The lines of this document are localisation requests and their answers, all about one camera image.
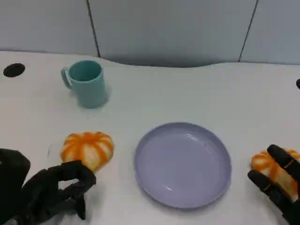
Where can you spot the lilac plate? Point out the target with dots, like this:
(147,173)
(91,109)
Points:
(182,166)

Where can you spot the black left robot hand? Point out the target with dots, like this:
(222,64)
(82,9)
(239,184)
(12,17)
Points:
(58,173)

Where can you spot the grey partition panel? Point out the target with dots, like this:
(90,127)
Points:
(276,30)
(173,30)
(42,25)

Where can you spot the pale green mug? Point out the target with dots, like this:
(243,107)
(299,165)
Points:
(90,91)

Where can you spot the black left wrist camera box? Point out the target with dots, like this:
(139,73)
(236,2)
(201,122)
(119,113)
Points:
(11,168)

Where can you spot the orange white toy bread roll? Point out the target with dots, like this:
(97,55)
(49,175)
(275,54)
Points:
(86,147)
(264,164)

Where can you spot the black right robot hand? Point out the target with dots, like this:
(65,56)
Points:
(288,211)

